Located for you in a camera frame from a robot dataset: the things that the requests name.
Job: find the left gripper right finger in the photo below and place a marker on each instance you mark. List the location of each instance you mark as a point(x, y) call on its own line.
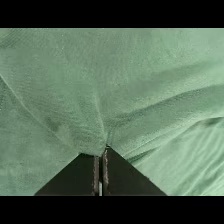
point(128, 180)

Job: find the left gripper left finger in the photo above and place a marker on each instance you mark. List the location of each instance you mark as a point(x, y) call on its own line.
point(75, 180)

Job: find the green shirt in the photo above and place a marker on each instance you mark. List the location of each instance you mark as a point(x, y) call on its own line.
point(110, 83)

